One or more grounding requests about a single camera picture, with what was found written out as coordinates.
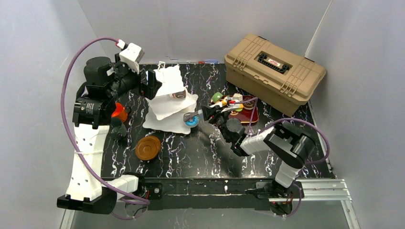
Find blue sprinkled donut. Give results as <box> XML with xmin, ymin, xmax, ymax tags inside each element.
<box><xmin>185</xmin><ymin>116</ymin><xmax>200</xmax><ymax>128</ymax></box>

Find metal serving tongs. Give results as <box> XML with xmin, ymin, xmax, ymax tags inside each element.
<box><xmin>183</xmin><ymin>100</ymin><xmax>223</xmax><ymax>123</ymax></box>

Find white three-tier cake stand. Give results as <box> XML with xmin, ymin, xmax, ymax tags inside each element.
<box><xmin>142</xmin><ymin>65</ymin><xmax>198</xmax><ymax>135</ymax></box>

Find chocolate swirl roll cake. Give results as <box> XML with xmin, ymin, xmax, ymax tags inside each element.
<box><xmin>171</xmin><ymin>90</ymin><xmax>187</xmax><ymax>99</ymax></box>

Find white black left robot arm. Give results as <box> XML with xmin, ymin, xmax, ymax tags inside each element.
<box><xmin>57</xmin><ymin>57</ymin><xmax>162</xmax><ymax>214</ymax></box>

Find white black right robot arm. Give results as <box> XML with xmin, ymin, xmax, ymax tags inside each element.
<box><xmin>198</xmin><ymin>106</ymin><xmax>316</xmax><ymax>188</ymax></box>

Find green swirl roll cake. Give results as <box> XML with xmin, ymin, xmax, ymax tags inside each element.
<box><xmin>211</xmin><ymin>92</ymin><xmax>223</xmax><ymax>104</ymax></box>

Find red dessert tray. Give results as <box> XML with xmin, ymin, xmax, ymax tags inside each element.
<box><xmin>220</xmin><ymin>95</ymin><xmax>259</xmax><ymax>125</ymax></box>

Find white triangle cake slice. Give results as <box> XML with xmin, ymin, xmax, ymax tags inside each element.
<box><xmin>233</xmin><ymin>93</ymin><xmax>243</xmax><ymax>101</ymax></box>

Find chocolate sprinkled donut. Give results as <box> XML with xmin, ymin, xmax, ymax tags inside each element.
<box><xmin>243</xmin><ymin>98</ymin><xmax>256</xmax><ymax>110</ymax></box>

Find orange plastic cup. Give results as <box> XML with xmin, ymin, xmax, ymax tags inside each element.
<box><xmin>111</xmin><ymin>102</ymin><xmax>132</xmax><ymax>123</ymax></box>

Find red blue screwdriver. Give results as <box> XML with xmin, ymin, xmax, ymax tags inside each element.
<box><xmin>198</xmin><ymin>60</ymin><xmax>219</xmax><ymax>64</ymax></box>

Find dark green cup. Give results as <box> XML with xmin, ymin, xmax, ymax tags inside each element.
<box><xmin>111</xmin><ymin>117</ymin><xmax>127</xmax><ymax>141</ymax></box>

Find brown round wooden lid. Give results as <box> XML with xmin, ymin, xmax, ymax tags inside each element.
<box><xmin>135</xmin><ymin>135</ymin><xmax>161</xmax><ymax>161</ymax></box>

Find tan plastic toolbox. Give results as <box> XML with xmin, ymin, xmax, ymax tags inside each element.
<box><xmin>224</xmin><ymin>34</ymin><xmax>327</xmax><ymax>117</ymax></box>

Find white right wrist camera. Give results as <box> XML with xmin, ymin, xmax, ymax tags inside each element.
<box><xmin>222</xmin><ymin>97</ymin><xmax>244</xmax><ymax>112</ymax></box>

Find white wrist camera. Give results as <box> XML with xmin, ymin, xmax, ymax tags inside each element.
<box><xmin>222</xmin><ymin>97</ymin><xmax>244</xmax><ymax>112</ymax></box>
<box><xmin>116</xmin><ymin>39</ymin><xmax>145</xmax><ymax>74</ymax></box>

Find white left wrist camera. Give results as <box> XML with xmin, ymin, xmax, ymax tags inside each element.
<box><xmin>116</xmin><ymin>39</ymin><xmax>145</xmax><ymax>74</ymax></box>

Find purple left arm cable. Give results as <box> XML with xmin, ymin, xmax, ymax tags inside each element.
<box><xmin>61</xmin><ymin>36</ymin><xmax>150</xmax><ymax>220</ymax></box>

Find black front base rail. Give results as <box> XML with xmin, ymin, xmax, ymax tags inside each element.
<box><xmin>135</xmin><ymin>177</ymin><xmax>272</xmax><ymax>210</ymax></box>

